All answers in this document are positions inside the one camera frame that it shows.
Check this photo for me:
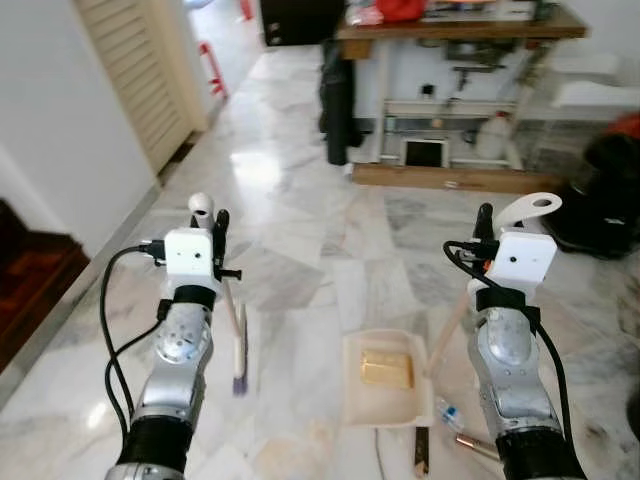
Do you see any white framed tablet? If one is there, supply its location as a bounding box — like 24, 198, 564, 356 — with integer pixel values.
402, 137, 448, 168

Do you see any black bin with clothes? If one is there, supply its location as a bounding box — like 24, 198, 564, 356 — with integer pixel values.
548, 112, 640, 259

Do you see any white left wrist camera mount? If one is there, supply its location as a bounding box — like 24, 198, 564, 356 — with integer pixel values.
163, 228, 221, 279

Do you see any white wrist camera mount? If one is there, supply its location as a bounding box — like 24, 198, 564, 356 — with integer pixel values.
492, 230, 557, 291
163, 228, 221, 279

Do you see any beige plastic broom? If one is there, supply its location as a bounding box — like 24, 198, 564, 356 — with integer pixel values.
188, 192, 251, 396

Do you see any clear plastic wrapper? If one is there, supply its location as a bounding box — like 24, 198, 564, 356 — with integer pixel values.
435, 395, 471, 433

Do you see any silver brown pen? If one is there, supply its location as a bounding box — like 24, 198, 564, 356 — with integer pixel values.
455, 432, 501, 461

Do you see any wooden sewing table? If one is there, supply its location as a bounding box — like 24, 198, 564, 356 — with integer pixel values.
335, 5, 589, 193

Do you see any red stool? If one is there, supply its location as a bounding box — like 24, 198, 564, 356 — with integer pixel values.
198, 40, 229, 101

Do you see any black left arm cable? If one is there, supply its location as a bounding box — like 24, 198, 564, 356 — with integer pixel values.
100, 240, 169, 431

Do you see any beige louvered door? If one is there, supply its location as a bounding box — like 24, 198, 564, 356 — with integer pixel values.
75, 0, 206, 176

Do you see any dark rolled mat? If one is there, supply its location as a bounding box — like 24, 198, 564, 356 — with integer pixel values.
320, 40, 359, 166

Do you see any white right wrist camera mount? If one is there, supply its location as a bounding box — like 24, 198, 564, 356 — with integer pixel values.
492, 230, 557, 291

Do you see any red bag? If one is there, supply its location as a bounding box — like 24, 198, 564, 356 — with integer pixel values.
375, 0, 426, 23

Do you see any beige plastic dustpan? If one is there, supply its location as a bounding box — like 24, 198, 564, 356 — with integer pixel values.
342, 192, 563, 429

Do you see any dark wooden cabinet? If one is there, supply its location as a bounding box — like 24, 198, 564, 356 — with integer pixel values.
260, 0, 346, 48

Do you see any dark wooden step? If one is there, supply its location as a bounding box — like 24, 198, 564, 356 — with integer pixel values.
0, 198, 91, 373

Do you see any white plastic bottle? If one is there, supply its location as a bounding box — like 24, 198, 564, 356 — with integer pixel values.
475, 110, 516, 161

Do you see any brown stick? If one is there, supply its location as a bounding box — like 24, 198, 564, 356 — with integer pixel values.
413, 425, 429, 476

